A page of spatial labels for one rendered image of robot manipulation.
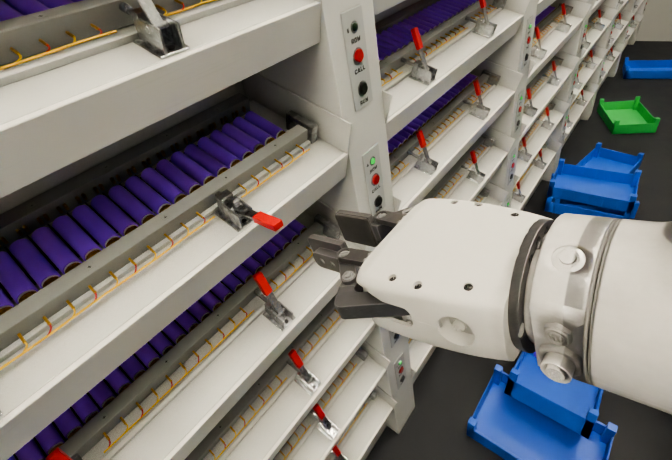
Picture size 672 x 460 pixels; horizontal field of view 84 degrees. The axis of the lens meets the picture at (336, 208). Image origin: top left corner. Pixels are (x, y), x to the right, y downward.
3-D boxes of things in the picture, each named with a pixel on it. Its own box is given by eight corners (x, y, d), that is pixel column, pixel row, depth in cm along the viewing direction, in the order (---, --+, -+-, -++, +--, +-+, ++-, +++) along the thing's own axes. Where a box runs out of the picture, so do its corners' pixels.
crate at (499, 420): (610, 438, 99) (618, 425, 94) (590, 516, 88) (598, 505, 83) (494, 377, 116) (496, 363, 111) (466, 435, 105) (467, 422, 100)
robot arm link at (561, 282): (587, 427, 18) (522, 399, 20) (625, 301, 23) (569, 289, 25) (579, 307, 15) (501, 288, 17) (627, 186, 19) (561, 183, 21)
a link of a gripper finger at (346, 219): (404, 255, 30) (344, 241, 35) (424, 231, 32) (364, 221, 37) (393, 223, 29) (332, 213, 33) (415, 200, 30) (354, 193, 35)
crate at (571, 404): (533, 336, 124) (539, 316, 121) (605, 368, 113) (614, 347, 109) (503, 392, 103) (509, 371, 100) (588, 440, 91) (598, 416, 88)
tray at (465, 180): (502, 163, 117) (522, 127, 107) (398, 297, 84) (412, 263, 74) (444, 135, 125) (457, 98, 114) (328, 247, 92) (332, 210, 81)
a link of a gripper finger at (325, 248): (360, 307, 27) (300, 284, 32) (385, 278, 29) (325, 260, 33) (345, 274, 25) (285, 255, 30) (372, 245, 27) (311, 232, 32)
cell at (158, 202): (141, 183, 46) (174, 211, 43) (127, 191, 45) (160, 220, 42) (136, 173, 45) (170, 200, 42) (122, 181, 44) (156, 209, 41)
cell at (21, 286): (13, 258, 38) (44, 296, 36) (-8, 269, 37) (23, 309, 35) (2, 247, 37) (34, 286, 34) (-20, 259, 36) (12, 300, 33)
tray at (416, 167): (508, 105, 106) (531, 58, 95) (391, 233, 73) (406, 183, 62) (444, 78, 113) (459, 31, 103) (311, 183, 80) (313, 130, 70)
